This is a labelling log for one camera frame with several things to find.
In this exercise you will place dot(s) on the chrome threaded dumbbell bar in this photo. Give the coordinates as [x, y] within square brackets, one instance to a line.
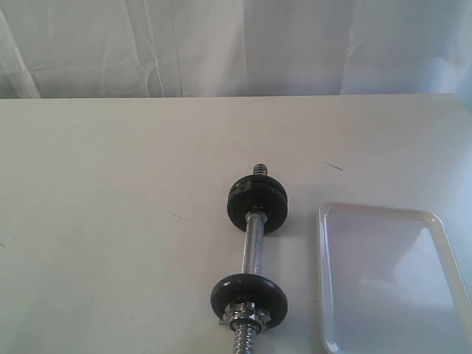
[252, 264]

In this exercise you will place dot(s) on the chrome spin-lock collar nut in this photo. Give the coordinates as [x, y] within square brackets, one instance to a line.
[245, 313]

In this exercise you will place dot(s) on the white plastic tray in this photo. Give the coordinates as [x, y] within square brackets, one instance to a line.
[389, 282]

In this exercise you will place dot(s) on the white backdrop cloth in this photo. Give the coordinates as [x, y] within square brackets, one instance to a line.
[233, 48]

